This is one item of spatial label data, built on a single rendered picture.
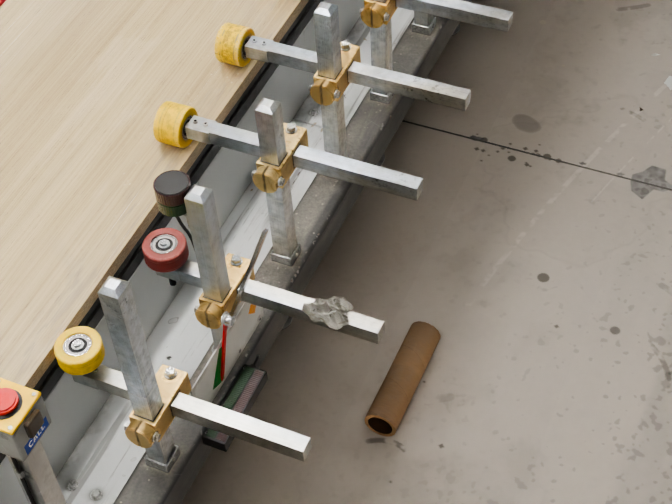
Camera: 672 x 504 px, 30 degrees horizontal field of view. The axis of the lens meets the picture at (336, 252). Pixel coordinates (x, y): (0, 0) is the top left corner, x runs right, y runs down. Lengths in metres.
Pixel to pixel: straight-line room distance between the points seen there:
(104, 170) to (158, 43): 0.37
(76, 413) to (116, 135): 0.54
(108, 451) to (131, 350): 0.45
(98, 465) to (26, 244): 0.42
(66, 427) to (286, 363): 0.99
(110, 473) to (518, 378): 1.20
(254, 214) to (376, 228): 0.84
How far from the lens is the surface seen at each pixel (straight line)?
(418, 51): 2.89
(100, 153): 2.44
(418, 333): 3.11
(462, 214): 3.48
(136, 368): 1.96
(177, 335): 2.47
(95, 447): 2.35
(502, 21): 2.57
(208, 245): 2.07
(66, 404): 2.28
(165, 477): 2.20
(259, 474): 3.00
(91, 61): 2.65
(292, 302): 2.18
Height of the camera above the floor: 2.55
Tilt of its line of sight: 49 degrees down
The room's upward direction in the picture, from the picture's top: 5 degrees counter-clockwise
